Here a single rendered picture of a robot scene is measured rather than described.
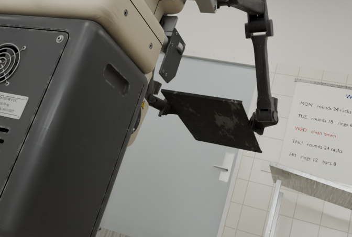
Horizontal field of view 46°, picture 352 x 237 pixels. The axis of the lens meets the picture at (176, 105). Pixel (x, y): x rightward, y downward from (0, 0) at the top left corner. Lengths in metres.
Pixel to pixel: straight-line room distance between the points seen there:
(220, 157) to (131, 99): 2.83
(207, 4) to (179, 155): 2.58
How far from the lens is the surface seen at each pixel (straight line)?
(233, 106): 1.88
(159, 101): 2.10
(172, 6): 1.31
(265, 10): 1.75
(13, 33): 0.83
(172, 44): 1.29
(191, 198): 3.61
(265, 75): 1.77
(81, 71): 0.71
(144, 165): 3.79
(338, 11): 4.15
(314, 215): 3.48
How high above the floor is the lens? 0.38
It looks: 17 degrees up
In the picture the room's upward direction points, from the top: 18 degrees clockwise
